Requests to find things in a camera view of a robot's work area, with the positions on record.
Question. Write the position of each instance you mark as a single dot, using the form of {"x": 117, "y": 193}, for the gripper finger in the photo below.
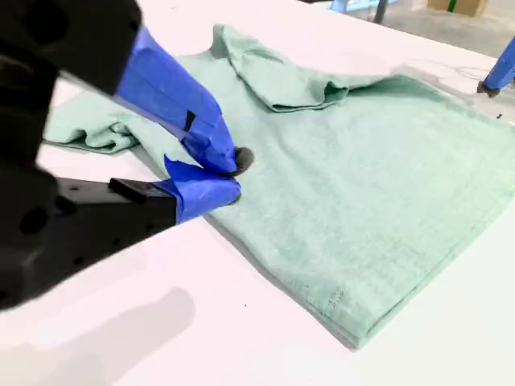
{"x": 494, "y": 74}
{"x": 173, "y": 100}
{"x": 201, "y": 193}
{"x": 507, "y": 66}

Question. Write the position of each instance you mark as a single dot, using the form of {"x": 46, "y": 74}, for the pale green T-shirt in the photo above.
{"x": 342, "y": 181}

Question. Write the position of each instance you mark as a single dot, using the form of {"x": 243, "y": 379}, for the brown cardboard box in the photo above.
{"x": 458, "y": 6}

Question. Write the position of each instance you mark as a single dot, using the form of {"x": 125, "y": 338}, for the grey metal post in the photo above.
{"x": 381, "y": 10}

